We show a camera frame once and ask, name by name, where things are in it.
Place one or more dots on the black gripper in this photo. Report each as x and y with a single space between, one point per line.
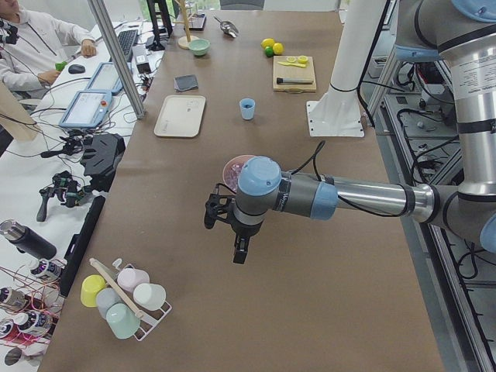
244 229

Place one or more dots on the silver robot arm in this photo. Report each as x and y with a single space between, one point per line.
463 34

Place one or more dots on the pile of clear ice cubes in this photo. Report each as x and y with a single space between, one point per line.
231 175

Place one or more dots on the white plastic cup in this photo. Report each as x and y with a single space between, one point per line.
150 296

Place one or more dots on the pink plastic cup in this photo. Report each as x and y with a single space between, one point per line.
129 278

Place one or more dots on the light blue plastic cup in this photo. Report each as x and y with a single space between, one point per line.
247 113

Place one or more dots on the mint plastic cup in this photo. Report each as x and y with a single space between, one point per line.
122 321

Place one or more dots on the grey plastic cup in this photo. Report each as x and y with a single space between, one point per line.
105 299

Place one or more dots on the yellow plastic cup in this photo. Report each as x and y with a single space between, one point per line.
90 288

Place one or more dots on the wooden cup tree stand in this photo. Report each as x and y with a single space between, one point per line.
185 40

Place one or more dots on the metal ice scoop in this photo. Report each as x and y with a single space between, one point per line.
227 27

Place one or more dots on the pink bowl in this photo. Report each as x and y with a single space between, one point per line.
238 159

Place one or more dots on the cream rabbit tray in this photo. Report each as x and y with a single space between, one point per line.
180 116

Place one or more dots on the steel muddler black tip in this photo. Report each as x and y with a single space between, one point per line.
283 80

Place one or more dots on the grey folded cloth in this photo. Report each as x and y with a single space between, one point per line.
185 83

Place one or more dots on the wooden cutting board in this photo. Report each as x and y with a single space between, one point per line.
280 71

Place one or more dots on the yellow plastic knife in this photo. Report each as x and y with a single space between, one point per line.
292 64

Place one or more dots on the green lime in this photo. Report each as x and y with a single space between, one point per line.
268 51

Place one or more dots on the yellow lemon near board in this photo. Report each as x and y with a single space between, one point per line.
278 48

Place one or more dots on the mint green bowl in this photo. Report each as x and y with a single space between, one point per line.
199 47

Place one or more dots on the yellow lemon outer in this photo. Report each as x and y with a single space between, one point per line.
268 42

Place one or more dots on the near blue teach pendant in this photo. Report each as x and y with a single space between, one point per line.
87 109

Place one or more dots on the blue teach pendant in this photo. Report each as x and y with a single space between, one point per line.
87 109
106 78

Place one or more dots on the far blue teach pendant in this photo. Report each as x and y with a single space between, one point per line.
106 78

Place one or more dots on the black water bottle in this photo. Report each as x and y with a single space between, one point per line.
26 240

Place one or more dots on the black keyboard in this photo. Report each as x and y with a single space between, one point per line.
127 40

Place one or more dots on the person in white hoodie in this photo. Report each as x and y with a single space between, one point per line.
28 67

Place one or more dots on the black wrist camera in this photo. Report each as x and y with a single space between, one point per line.
219 207

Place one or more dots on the white wire cup rack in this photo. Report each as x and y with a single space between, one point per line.
149 320

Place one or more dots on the aluminium frame post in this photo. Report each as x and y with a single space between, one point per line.
105 25

